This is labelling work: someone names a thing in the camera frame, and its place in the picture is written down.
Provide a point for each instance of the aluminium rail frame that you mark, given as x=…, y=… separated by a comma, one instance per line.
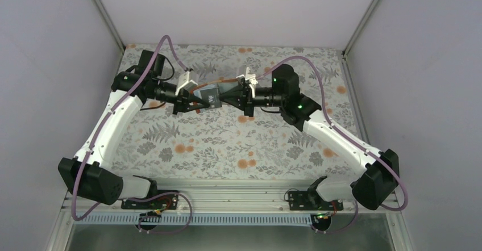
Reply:
x=244, y=196

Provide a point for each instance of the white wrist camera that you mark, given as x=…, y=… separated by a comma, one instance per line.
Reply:
x=187, y=81
x=249, y=78

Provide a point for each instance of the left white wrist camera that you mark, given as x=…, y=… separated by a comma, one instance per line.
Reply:
x=187, y=81

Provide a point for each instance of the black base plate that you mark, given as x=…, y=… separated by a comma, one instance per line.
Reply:
x=166, y=200
x=306, y=201

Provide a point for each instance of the slotted grey cable duct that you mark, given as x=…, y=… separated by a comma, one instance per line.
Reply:
x=125, y=218

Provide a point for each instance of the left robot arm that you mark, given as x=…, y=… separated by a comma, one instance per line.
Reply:
x=88, y=174

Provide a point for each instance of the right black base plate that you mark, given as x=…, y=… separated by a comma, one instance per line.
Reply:
x=306, y=201

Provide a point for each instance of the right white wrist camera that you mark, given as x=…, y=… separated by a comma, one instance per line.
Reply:
x=249, y=78

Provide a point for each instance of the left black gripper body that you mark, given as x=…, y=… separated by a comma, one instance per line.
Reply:
x=181, y=100

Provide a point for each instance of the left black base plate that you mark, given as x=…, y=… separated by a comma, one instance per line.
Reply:
x=166, y=200

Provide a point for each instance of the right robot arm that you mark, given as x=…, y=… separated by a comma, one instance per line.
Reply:
x=374, y=171

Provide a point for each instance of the floral patterned table mat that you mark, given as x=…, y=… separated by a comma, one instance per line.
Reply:
x=223, y=143

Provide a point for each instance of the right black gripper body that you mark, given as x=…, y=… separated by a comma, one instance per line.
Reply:
x=249, y=107

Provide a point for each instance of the brown leather card holder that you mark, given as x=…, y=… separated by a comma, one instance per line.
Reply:
x=224, y=85

